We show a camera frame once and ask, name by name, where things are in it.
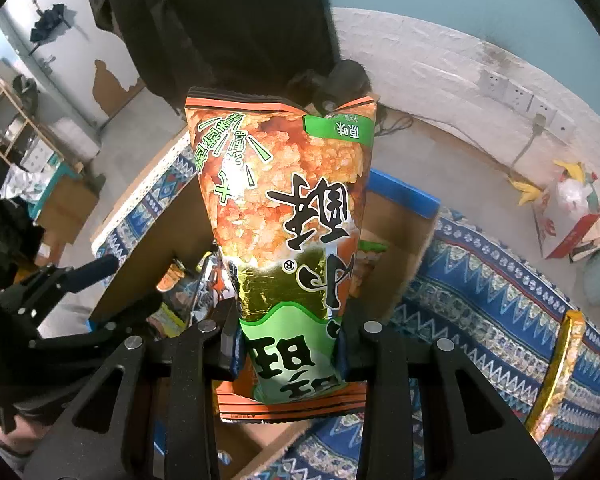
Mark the dark coat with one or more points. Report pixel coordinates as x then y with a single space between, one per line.
220 25

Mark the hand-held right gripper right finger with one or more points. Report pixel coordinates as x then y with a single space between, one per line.
341 355

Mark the long yellow snack packet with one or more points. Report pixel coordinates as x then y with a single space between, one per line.
560 370

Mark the dark round object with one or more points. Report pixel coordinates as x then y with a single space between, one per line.
340 80

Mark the blue patterned blanket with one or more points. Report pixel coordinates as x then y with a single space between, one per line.
480 300

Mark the yellow green snack packet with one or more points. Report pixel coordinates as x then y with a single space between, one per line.
167 322

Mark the person's left forearm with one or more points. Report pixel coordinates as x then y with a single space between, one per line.
7 440

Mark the crumpled plastic sheet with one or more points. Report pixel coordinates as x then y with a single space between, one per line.
22 182

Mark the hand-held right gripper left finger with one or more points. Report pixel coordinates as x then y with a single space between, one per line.
232 350

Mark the blue-edged cardboard box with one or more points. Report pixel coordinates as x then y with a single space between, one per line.
410 250

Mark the banana peel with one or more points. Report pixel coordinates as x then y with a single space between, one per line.
527 191
572 169

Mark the small black snack packet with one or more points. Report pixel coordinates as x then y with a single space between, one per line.
177 285

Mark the black umbrella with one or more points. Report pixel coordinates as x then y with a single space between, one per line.
50 22

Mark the orange green rice cracker packet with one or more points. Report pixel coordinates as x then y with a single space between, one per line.
280 200

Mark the dark silver snack packet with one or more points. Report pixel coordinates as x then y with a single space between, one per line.
210 280

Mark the teal box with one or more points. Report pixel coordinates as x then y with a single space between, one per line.
55 170

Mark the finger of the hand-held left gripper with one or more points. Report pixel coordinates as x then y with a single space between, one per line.
92 269
130 312

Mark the white red paper bag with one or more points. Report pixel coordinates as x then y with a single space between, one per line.
565 230

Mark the wooden shelf rack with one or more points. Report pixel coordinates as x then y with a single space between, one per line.
27 115

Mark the white wall socket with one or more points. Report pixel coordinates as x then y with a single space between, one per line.
494 82
541 106
563 120
519 94

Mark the white foam roll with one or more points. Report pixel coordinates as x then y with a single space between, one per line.
75 137

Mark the brown cardboard box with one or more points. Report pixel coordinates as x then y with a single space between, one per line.
65 215

